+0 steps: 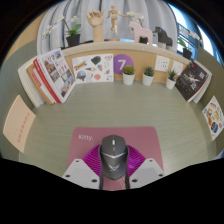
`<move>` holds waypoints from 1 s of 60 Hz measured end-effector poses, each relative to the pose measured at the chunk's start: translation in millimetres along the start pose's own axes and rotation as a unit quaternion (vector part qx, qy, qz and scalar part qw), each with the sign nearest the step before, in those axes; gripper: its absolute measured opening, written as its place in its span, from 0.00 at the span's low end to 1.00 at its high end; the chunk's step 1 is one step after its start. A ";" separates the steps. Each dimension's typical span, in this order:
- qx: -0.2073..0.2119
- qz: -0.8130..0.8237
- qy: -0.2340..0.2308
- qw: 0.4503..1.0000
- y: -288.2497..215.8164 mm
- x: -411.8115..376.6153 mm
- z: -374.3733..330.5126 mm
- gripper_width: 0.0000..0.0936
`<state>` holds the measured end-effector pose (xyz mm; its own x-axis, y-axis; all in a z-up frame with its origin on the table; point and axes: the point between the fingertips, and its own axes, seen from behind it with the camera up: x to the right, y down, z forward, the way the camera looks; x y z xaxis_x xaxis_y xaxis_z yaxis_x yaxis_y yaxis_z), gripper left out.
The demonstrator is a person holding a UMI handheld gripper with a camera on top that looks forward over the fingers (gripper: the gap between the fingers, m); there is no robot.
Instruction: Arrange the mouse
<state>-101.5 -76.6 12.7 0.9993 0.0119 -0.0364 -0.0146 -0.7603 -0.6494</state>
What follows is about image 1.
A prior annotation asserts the colourful sticker sheet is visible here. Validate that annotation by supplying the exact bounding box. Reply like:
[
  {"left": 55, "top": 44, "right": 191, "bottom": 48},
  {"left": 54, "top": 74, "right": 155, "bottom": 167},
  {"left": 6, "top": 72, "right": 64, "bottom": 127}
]
[{"left": 201, "top": 95, "right": 224, "bottom": 141}]

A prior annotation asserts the beige card booklet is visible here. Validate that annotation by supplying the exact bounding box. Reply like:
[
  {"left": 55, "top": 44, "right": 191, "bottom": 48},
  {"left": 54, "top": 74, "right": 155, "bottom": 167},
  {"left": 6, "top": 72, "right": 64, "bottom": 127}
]
[{"left": 2, "top": 94, "right": 37, "bottom": 154}]

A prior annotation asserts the white wall socket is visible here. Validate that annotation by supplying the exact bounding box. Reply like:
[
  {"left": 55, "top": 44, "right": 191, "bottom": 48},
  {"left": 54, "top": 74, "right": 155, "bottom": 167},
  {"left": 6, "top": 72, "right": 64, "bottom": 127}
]
[
  {"left": 154, "top": 55, "right": 171, "bottom": 73},
  {"left": 170, "top": 59, "right": 185, "bottom": 77}
]

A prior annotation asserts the light grey curtain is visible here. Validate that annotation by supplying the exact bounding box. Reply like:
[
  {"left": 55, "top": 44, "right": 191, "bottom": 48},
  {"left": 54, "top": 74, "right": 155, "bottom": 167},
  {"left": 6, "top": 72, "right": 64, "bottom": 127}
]
[{"left": 36, "top": 0, "right": 181, "bottom": 46}]

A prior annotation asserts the white sticker sheet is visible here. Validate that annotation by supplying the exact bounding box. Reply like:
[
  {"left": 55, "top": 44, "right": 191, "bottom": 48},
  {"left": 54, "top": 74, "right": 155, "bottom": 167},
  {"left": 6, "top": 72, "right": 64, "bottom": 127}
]
[{"left": 71, "top": 53, "right": 115, "bottom": 84}]

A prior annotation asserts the brown book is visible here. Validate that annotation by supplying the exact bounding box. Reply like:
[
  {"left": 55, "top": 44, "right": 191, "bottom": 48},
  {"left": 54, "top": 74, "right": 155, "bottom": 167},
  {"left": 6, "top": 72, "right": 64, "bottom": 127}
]
[{"left": 25, "top": 63, "right": 54, "bottom": 106}]

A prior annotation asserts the pink wooden horse figure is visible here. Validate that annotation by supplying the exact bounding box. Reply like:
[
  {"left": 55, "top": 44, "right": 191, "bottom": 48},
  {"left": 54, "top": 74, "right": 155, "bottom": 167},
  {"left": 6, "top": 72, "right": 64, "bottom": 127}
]
[{"left": 128, "top": 20, "right": 154, "bottom": 45}]

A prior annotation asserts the window with dark frame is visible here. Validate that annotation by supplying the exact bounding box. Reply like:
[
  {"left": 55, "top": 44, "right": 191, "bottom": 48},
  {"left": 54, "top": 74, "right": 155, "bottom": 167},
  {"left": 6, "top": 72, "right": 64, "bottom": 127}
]
[{"left": 168, "top": 3, "right": 214, "bottom": 48}]

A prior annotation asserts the dark grey computer mouse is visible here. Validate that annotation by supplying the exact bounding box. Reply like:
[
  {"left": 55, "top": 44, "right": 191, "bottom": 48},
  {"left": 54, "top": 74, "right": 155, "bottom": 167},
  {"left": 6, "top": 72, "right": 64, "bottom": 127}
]
[{"left": 98, "top": 134, "right": 130, "bottom": 181}]

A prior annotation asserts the purple round number sign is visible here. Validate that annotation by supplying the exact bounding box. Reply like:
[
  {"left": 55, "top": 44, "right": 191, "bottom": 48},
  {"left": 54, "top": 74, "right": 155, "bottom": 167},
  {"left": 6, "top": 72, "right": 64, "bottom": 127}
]
[{"left": 112, "top": 53, "right": 135, "bottom": 76}]

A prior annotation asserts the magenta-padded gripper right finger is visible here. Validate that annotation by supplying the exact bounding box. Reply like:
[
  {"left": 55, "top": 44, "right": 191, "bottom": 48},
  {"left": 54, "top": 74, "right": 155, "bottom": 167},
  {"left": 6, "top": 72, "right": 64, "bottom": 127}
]
[{"left": 124, "top": 143, "right": 166, "bottom": 190}]

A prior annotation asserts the small plant in white pot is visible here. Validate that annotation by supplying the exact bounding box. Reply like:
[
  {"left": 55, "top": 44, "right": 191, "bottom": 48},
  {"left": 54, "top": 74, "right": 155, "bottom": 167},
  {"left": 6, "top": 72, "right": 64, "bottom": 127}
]
[
  {"left": 142, "top": 65, "right": 156, "bottom": 87},
  {"left": 121, "top": 65, "right": 137, "bottom": 86},
  {"left": 165, "top": 68, "right": 179, "bottom": 90}
]

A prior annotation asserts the red-spined magazine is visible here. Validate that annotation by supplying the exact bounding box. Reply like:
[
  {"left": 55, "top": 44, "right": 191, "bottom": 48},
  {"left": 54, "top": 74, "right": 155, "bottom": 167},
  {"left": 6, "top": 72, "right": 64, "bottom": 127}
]
[{"left": 32, "top": 48, "right": 77, "bottom": 104}]

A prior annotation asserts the black book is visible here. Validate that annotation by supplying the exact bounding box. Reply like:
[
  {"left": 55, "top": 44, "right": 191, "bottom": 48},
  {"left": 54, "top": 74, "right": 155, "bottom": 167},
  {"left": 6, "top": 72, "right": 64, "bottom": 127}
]
[{"left": 174, "top": 60, "right": 210, "bottom": 103}]

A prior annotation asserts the pink mouse pad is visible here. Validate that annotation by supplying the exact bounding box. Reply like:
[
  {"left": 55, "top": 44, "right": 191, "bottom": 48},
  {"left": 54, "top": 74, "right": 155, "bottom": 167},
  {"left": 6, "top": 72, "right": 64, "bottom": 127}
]
[{"left": 66, "top": 125, "right": 165, "bottom": 192}]

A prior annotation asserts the wooden hand model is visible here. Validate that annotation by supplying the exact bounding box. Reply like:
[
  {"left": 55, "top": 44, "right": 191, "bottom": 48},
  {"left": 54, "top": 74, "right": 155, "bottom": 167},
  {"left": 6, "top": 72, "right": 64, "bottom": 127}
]
[{"left": 86, "top": 8, "right": 106, "bottom": 43}]

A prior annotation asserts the black wooden horse figure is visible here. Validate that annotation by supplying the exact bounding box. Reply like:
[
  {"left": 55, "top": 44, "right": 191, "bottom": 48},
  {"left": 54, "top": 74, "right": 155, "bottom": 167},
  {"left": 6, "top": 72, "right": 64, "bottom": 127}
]
[{"left": 152, "top": 26, "right": 174, "bottom": 49}]

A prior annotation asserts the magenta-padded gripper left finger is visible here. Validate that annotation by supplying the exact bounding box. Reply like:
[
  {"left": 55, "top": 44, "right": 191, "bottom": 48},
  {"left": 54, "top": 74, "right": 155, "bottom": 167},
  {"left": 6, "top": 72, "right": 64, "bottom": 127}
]
[{"left": 61, "top": 143, "right": 104, "bottom": 190}]

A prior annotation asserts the green desk partition panel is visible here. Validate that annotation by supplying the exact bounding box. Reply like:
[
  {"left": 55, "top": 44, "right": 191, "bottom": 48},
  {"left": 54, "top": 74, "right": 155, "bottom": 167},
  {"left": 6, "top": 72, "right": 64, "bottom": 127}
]
[
  {"left": 196, "top": 46, "right": 224, "bottom": 158},
  {"left": 0, "top": 43, "right": 38, "bottom": 161}
]

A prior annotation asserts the white book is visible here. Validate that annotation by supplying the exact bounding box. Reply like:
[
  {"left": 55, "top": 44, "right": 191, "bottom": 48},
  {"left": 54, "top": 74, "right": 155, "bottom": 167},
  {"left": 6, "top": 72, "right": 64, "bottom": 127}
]
[{"left": 17, "top": 59, "right": 44, "bottom": 108}]

